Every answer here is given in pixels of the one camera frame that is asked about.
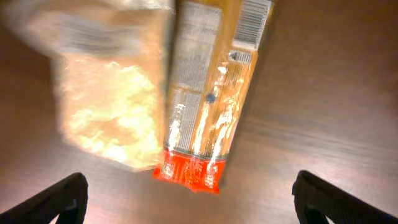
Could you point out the orange spaghetti packet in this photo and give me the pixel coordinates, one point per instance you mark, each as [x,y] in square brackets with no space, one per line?
[215,53]

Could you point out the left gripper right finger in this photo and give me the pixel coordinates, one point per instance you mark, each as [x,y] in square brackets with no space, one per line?
[318,201]

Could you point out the white grain bag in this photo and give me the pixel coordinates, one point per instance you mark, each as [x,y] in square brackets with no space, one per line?
[109,65]

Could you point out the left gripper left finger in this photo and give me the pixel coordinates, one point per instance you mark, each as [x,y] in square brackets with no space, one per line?
[66,202]

